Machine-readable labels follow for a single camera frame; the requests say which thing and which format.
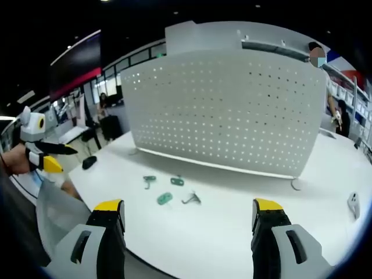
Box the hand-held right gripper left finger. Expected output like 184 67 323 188
46 199 127 279

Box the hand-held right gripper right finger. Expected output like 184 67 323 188
251 198 335 279

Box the green plate with hook assembly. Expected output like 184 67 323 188
142 174 157 191

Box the grey metal hook assembly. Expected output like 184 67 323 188
181 191 202 205

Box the person's left hand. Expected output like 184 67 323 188
0 144 33 176

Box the black oval object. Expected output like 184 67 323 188
81 155 98 170

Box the person's grey clothing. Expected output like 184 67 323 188
34 173 92 258

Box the black chair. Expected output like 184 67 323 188
99 115 123 142

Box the white table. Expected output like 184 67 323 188
43 127 372 279

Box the white handheld device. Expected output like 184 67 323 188
346 191 362 220

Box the white perforated pegboard panel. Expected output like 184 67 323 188
120 48 327 180

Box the white storage shelving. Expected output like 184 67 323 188
327 65 372 148

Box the white partition wall panel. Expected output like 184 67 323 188
164 20 309 60

